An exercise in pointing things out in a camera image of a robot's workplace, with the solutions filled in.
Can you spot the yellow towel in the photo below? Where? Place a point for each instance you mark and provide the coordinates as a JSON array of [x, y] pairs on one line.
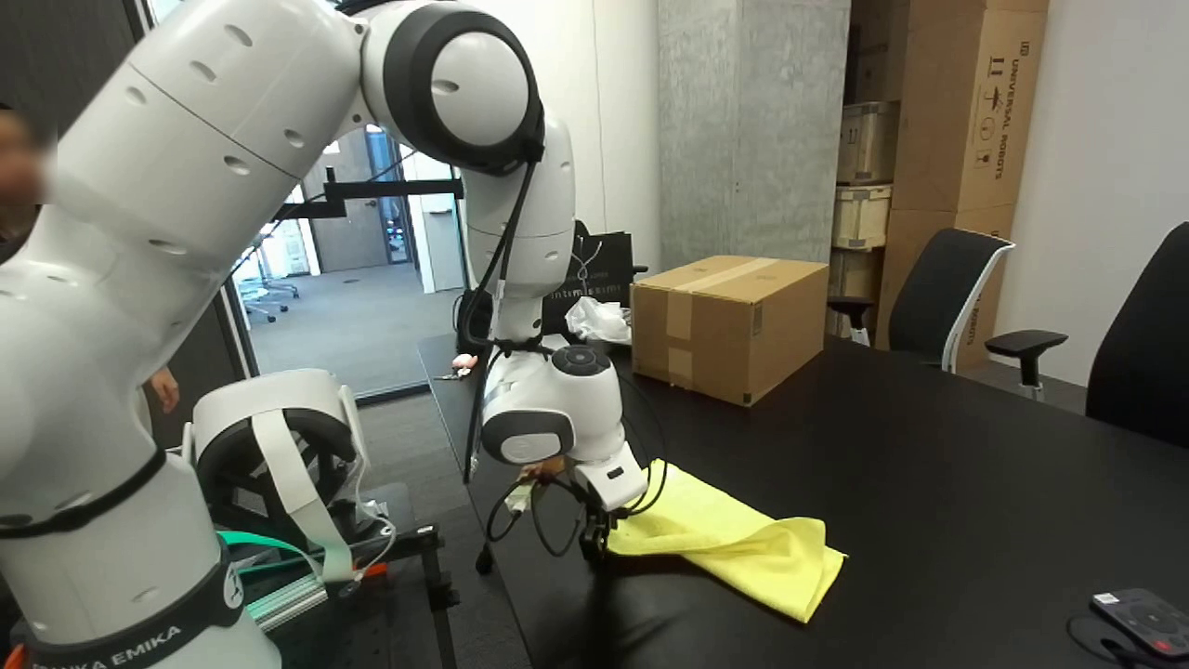
[[746, 545]]

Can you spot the black stand pole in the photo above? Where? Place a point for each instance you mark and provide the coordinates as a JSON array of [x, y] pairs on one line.
[[436, 595]]

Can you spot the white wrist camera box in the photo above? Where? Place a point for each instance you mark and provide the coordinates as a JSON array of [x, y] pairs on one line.
[[615, 482]]

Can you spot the black chair with white frame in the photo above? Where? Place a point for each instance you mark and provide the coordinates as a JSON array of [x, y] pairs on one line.
[[949, 292]]

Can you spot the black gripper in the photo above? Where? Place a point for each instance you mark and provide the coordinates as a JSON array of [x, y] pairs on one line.
[[602, 520]]

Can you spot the white VR headset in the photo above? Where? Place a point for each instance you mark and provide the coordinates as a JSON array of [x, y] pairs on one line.
[[284, 457]]

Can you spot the black remote control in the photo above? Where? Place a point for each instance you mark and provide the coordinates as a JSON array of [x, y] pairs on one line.
[[1145, 618]]

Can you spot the large black mesh office chair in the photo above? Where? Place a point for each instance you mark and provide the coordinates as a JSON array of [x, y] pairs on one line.
[[1145, 348]]

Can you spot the white crumpled bag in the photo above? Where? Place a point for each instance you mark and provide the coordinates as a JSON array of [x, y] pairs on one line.
[[601, 322]]

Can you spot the black horizontal mount bar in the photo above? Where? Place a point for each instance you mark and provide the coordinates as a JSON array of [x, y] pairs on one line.
[[383, 186]]

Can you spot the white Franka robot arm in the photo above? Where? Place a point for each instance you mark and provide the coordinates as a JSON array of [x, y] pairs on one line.
[[186, 186]]

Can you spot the person hand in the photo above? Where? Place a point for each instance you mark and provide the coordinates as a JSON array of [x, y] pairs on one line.
[[166, 390]]

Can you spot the tall brown cardboard box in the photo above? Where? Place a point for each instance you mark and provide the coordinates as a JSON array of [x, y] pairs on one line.
[[979, 149]]

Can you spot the beige storage box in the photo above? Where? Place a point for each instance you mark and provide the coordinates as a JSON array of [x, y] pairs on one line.
[[864, 140], [864, 218]]

